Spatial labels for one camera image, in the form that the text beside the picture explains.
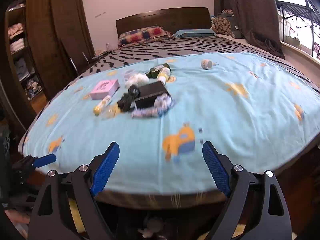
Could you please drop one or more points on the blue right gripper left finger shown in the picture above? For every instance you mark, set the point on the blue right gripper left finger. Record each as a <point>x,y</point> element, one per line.
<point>101,168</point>

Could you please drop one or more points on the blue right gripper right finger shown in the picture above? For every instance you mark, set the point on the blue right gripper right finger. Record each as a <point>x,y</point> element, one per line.
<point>216,168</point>

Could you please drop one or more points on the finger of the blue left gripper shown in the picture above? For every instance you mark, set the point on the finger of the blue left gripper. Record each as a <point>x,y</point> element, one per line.
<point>43,161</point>

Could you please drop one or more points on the white yarn ball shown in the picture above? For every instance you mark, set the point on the white yarn ball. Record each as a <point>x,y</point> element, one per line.
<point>137,80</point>

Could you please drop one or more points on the yellow lotion bottle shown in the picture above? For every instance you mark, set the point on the yellow lotion bottle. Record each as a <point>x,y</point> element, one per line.
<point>164,75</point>

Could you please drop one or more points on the dark green bottle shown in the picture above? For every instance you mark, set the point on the dark green bottle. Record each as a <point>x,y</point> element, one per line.
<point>153,72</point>

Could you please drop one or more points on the small yellow tube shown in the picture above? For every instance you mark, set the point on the small yellow tube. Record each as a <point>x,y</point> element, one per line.
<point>99,108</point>

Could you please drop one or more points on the light blue cartoon sheet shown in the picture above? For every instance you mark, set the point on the light blue cartoon sheet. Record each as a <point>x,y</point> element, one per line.
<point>252,110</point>

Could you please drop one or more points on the black round object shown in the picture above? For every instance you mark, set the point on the black round object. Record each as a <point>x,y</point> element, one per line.
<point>127,100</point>

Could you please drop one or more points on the crumpled blue white wrapper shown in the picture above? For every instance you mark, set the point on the crumpled blue white wrapper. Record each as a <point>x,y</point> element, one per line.
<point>162,105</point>

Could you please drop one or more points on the pink box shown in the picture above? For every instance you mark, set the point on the pink box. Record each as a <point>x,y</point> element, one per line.
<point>104,88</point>

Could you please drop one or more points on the black box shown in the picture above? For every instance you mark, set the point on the black box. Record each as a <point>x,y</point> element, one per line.
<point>148,94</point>

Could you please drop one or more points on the white jar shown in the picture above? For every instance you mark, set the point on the white jar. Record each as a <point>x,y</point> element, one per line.
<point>206,64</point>

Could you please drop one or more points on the grey black patterned blanket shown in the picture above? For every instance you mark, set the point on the grey black patterned blanket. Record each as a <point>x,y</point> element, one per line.
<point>178,46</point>

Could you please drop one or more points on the dark wooden wardrobe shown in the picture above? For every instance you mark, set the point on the dark wooden wardrobe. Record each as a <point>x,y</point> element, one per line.
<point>59,42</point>

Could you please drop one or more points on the teal pillow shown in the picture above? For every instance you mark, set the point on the teal pillow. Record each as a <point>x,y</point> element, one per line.
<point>194,33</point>

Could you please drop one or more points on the patterned brown cushion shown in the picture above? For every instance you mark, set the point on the patterned brown cushion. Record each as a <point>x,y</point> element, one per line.
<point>225,23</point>

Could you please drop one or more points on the plaid colourful pillow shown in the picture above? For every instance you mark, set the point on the plaid colourful pillow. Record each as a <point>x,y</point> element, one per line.
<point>143,36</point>

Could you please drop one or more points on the dark wooden headboard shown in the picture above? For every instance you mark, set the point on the dark wooden headboard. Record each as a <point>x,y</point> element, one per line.
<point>172,20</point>

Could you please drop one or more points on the dark brown curtain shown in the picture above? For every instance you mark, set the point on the dark brown curtain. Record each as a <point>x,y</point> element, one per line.
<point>257,21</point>

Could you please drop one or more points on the metal window rack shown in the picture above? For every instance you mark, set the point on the metal window rack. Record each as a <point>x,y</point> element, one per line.
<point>299,26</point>

